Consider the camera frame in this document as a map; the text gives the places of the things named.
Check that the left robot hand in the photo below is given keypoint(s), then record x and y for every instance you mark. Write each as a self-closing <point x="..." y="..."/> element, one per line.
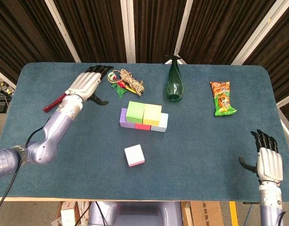
<point x="84" y="83"/>

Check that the brown cardboard box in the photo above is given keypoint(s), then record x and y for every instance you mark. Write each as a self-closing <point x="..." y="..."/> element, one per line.
<point x="205" y="214"/>

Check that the blue felt table mat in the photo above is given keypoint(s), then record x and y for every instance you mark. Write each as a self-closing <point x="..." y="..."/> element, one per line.
<point x="170" y="179"/>

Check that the orange green snack bag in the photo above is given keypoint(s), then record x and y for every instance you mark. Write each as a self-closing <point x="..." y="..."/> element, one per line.
<point x="222" y="101"/>

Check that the light blue foam cube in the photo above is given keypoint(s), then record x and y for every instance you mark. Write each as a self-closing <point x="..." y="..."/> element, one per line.
<point x="162" y="123"/>

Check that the yellow foam cube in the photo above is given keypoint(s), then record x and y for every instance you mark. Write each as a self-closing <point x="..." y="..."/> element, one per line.
<point x="152" y="114"/>

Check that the purple foam cube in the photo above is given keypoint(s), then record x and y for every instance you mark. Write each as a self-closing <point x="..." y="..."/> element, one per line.
<point x="123" y="120"/>

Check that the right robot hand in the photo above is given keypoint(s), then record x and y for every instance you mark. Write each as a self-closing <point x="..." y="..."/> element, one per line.
<point x="270" y="167"/>

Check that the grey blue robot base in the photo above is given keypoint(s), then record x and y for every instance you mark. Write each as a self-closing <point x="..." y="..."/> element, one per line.
<point x="135" y="212"/>

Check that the white cardboard box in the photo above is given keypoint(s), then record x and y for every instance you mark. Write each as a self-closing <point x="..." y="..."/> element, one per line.
<point x="68" y="214"/>

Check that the red foam cube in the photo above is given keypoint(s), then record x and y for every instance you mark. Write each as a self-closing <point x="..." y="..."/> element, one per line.
<point x="143" y="127"/>

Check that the green foam cube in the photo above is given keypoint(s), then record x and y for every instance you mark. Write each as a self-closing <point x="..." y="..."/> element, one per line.
<point x="135" y="111"/>

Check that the colourful tassel ornament green leaves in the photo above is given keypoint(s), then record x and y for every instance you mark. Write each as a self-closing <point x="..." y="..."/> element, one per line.
<point x="119" y="90"/>

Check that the folding fan dark red ribs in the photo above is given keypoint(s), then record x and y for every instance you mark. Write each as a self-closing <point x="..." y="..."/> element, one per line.
<point x="52" y="103"/>

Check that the dark brown pleated curtain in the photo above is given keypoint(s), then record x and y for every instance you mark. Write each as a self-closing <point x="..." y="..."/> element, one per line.
<point x="99" y="28"/>

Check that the white metal frame post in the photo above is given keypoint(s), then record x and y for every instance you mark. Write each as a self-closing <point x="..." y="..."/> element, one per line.
<point x="181" y="30"/>
<point x="286" y="100"/>
<point x="63" y="30"/>
<point x="129" y="30"/>
<point x="4" y="80"/>
<point x="258" y="30"/>

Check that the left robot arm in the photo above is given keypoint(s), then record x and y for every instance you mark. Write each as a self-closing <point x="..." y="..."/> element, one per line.
<point x="48" y="136"/>

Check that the pale pink foam cube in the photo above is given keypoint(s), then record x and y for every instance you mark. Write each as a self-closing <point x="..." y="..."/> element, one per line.
<point x="134" y="154"/>

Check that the dark green glass bottle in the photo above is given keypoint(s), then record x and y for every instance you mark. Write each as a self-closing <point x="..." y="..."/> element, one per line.
<point x="175" y="89"/>

